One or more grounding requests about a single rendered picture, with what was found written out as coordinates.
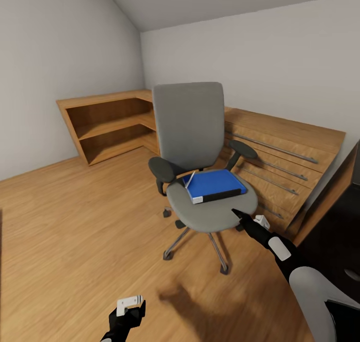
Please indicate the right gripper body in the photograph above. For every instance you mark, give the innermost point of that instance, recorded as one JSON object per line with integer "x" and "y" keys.
{"x": 250, "y": 226}

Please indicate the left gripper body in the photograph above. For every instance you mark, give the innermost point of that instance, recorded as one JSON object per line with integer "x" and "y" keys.
{"x": 130, "y": 320}

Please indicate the swivel chair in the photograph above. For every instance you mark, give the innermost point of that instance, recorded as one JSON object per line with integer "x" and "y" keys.
{"x": 190, "y": 125}

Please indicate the folder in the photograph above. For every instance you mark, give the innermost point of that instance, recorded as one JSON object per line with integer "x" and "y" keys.
{"x": 212, "y": 185}

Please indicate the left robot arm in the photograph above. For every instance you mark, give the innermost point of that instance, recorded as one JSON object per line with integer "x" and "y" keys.
{"x": 123, "y": 319}

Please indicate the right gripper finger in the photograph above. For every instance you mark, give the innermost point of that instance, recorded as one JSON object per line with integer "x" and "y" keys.
{"x": 238, "y": 213}

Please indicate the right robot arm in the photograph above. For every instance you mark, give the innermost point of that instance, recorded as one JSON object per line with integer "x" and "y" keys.
{"x": 331, "y": 315}

